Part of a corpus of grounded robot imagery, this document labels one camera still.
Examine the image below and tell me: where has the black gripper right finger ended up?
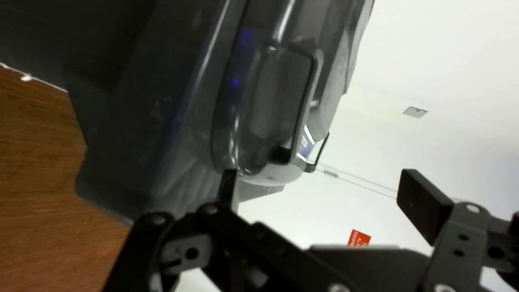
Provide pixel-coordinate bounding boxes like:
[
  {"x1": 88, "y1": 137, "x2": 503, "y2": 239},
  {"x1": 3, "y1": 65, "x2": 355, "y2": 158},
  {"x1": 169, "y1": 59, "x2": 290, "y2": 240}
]
[{"x1": 396, "y1": 167, "x2": 519, "y2": 292}]

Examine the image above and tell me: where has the white door with red sign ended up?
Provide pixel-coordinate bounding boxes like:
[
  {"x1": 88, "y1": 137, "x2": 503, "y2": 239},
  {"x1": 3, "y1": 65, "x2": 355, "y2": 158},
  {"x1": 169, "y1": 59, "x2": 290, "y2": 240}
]
[{"x1": 237, "y1": 167, "x2": 519, "y2": 292}]

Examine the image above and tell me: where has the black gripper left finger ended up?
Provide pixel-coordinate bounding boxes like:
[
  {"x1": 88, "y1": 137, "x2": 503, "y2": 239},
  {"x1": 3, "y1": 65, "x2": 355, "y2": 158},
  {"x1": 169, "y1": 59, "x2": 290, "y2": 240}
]
[{"x1": 104, "y1": 167, "x2": 326, "y2": 292}]

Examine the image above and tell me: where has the dark grey wheelie bin body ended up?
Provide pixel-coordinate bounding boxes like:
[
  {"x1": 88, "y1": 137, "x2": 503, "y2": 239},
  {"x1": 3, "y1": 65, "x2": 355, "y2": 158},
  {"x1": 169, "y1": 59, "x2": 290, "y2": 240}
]
[{"x1": 0, "y1": 0, "x2": 256, "y2": 224}]

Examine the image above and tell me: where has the red door sign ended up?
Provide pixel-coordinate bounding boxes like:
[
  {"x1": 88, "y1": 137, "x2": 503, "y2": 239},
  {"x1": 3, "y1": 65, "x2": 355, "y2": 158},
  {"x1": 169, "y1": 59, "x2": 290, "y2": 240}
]
[{"x1": 345, "y1": 227, "x2": 373, "y2": 248}]

